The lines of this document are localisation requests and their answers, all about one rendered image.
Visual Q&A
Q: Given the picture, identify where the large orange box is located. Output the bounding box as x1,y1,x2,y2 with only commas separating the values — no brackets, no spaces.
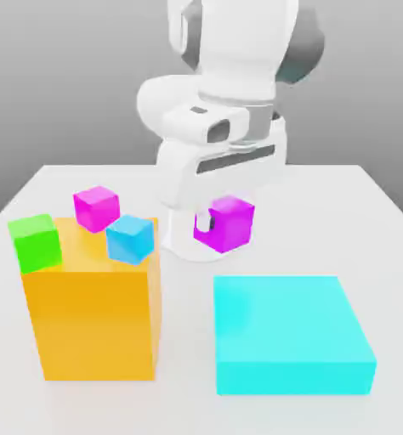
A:
20,217,162,382

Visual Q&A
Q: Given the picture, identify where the small magenta cube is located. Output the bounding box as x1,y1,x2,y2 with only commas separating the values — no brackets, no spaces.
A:
72,185,122,234
193,195,256,255

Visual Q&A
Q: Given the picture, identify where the small green cube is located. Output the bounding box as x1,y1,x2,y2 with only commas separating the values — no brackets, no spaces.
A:
7,212,64,275

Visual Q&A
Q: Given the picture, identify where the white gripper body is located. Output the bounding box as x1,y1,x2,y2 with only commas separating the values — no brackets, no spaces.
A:
156,116,288,209

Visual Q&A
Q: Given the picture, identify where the small blue cube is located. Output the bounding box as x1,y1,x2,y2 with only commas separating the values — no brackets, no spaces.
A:
105,214,156,267

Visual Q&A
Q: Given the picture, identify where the large cyan box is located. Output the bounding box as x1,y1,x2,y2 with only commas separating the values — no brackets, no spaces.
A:
213,274,378,397

